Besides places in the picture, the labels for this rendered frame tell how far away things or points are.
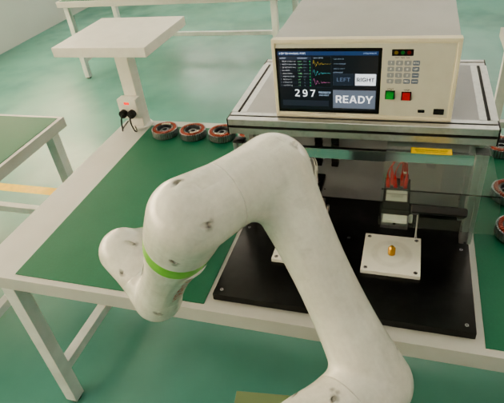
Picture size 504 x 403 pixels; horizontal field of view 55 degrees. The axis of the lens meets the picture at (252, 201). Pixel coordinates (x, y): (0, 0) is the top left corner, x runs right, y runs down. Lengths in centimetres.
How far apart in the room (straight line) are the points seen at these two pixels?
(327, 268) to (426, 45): 62
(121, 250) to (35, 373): 135
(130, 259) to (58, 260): 55
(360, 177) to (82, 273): 88
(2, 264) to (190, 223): 110
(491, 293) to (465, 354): 20
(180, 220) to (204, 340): 157
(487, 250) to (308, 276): 79
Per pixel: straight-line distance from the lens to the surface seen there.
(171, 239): 66
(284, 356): 210
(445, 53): 121
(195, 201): 65
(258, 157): 72
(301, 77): 125
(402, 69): 122
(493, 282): 138
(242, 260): 137
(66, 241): 166
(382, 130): 126
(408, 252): 137
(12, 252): 172
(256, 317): 125
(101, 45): 182
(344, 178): 153
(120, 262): 108
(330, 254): 77
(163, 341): 224
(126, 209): 170
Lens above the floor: 170
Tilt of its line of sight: 36 degrees down
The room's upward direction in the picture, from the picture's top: 7 degrees counter-clockwise
